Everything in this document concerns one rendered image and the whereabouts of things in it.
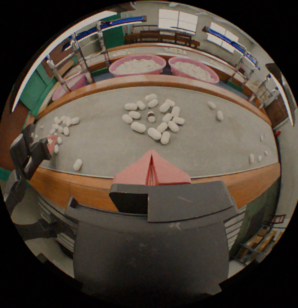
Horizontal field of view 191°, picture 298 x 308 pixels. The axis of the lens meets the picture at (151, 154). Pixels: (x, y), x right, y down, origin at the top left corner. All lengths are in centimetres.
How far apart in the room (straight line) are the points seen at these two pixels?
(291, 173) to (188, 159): 440
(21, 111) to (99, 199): 80
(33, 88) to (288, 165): 535
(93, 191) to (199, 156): 27
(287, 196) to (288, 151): 151
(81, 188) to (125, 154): 14
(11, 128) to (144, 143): 85
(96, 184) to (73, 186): 7
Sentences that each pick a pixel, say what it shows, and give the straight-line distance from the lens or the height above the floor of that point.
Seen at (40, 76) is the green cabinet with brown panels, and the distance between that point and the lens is 100.
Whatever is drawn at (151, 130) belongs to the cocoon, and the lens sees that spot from 24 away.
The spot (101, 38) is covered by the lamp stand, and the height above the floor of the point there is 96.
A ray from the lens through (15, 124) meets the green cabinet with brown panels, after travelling 84.
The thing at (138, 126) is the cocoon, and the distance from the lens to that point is 25.
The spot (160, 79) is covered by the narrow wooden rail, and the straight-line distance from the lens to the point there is 38.
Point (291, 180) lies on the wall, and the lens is 451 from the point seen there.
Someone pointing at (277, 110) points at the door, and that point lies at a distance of 481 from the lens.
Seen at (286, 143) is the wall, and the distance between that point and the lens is 454.
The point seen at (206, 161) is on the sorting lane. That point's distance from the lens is 28.
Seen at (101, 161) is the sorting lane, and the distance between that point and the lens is 27.
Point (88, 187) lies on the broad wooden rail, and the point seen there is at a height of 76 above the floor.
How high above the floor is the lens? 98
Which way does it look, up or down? 77 degrees down
